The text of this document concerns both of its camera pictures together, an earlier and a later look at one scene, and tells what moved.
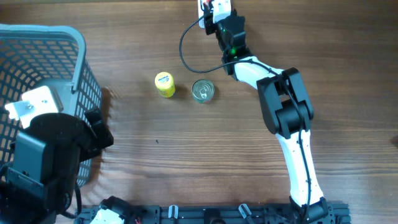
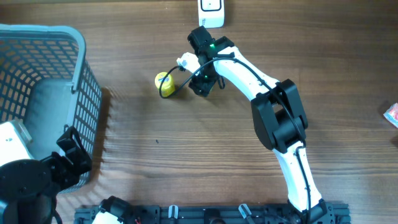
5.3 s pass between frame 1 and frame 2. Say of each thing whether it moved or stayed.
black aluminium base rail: stayed
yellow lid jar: stayed
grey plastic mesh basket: stayed
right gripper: moved
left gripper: moved
